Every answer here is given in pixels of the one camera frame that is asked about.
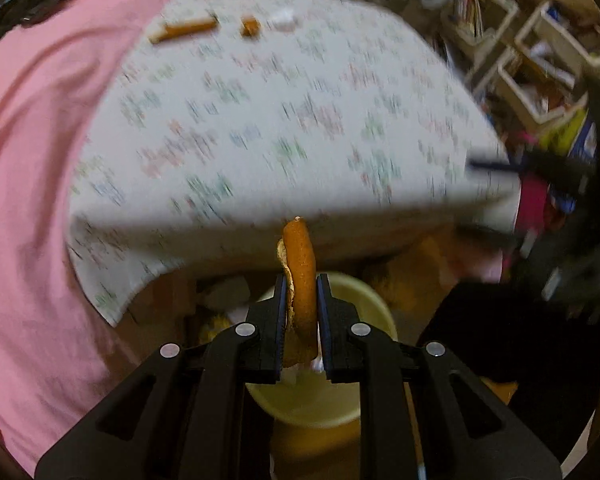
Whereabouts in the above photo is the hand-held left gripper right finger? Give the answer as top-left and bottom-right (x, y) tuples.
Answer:
(316, 273), (564, 480)

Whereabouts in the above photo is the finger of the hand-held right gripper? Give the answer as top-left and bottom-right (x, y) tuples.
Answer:
(466, 156), (531, 175)
(456, 223), (521, 248)

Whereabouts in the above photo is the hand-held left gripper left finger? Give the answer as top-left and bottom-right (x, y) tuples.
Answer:
(35, 273), (287, 480)

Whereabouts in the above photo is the curved orange peel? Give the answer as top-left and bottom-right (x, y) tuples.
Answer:
(276, 216), (322, 367)

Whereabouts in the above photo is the yellow bin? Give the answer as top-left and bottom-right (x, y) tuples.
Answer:
(244, 271), (399, 429)

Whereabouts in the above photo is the white bookshelf with books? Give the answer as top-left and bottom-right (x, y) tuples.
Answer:
(441, 0), (600, 128)

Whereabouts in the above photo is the floral tablecloth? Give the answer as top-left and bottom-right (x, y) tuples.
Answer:
(66, 0), (525, 327)

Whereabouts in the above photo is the small white paper scrap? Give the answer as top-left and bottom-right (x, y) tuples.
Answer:
(269, 8), (300, 32)

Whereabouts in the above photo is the long orange peel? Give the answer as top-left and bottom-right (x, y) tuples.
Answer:
(148, 16), (219, 45)

